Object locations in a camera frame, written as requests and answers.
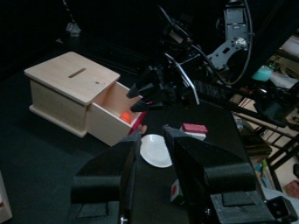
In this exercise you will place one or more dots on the pale whitish toy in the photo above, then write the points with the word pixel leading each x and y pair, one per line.
pixel 4 201

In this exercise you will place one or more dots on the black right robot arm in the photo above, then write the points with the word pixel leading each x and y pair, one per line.
pixel 234 32

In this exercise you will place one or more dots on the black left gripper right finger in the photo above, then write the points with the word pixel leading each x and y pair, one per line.
pixel 218 180

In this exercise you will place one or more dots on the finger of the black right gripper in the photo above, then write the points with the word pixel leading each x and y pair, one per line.
pixel 142 89
pixel 150 106

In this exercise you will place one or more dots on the teal cup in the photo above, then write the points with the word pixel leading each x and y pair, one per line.
pixel 262 73

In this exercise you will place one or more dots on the white oval plate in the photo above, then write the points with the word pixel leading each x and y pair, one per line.
pixel 155 151

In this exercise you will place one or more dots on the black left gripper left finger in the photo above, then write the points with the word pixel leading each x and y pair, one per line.
pixel 101 186

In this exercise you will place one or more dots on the red and white small box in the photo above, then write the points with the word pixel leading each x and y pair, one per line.
pixel 194 129

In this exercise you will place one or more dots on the orange ball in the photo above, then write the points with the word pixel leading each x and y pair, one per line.
pixel 126 117

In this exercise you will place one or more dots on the black metal frame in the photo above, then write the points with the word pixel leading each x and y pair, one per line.
pixel 273 112

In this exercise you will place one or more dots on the small white red-marked card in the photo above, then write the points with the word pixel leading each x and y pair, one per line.
pixel 175 191

